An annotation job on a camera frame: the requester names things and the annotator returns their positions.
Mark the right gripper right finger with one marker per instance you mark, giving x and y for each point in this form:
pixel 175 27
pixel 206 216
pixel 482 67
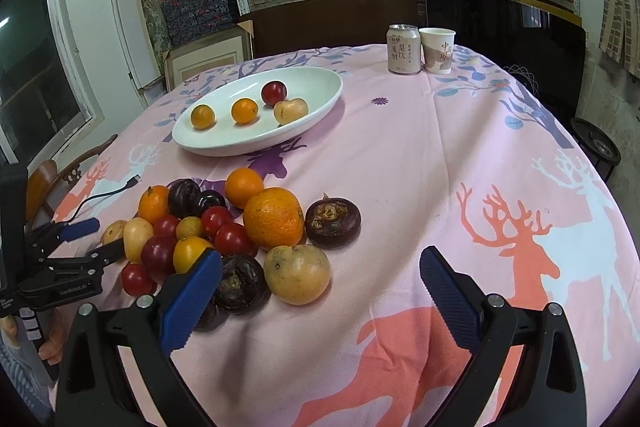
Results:
pixel 547 388

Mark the framed picture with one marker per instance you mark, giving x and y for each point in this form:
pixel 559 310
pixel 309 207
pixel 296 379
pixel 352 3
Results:
pixel 223 48

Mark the red cherry tomato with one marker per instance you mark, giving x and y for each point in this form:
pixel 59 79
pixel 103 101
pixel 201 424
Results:
pixel 232 240

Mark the red plum on plate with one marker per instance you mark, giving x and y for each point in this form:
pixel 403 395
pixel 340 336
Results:
pixel 274 92

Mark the yellow passion fruit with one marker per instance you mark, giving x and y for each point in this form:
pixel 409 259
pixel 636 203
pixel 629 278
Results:
pixel 298 274

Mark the small orange on plate left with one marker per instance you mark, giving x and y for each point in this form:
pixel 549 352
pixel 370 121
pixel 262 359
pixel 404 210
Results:
pixel 202 117

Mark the small orange on plate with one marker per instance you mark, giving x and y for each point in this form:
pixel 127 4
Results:
pixel 202 117
pixel 244 111

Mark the pink deer tablecloth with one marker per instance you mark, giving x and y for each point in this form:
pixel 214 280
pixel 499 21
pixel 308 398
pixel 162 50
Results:
pixel 470 163

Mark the dark brown water chestnut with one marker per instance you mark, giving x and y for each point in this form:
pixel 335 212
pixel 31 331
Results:
pixel 332 222

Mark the small orange on plate middle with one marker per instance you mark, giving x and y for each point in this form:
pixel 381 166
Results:
pixel 244 111

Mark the orange tangerine pile left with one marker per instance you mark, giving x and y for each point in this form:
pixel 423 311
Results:
pixel 153 204

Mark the dark purple water chestnut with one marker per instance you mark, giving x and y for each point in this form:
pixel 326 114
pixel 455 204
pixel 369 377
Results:
pixel 243 288

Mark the person's left hand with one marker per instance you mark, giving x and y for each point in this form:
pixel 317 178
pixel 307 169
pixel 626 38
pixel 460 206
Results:
pixel 52 350

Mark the pale yellow fruit on plate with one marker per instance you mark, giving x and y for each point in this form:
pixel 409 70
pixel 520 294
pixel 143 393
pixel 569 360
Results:
pixel 288 111

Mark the wooden chair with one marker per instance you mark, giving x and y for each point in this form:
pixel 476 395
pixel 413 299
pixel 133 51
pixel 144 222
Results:
pixel 46 177

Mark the black round stool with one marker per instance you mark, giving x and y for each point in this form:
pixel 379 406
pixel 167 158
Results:
pixel 597 145

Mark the white paper cup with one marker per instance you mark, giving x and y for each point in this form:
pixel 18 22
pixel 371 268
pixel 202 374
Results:
pixel 438 45

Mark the large orange mandarin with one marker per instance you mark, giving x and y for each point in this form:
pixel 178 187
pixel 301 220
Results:
pixel 274 218

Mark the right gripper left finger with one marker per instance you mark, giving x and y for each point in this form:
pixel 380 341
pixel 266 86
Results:
pixel 93 388

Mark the brown wooden board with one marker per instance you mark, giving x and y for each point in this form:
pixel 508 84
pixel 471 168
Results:
pixel 313 24

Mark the yellow tomato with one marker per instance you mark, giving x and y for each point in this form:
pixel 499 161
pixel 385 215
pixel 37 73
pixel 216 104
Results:
pixel 187 251

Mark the small orange tangerine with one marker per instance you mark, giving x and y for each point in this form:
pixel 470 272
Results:
pixel 241 185

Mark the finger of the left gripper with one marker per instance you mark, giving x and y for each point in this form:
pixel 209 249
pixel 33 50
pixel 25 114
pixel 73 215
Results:
pixel 52 235
pixel 97 259

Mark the pink drink can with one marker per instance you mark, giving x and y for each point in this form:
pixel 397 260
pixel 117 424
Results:
pixel 403 49

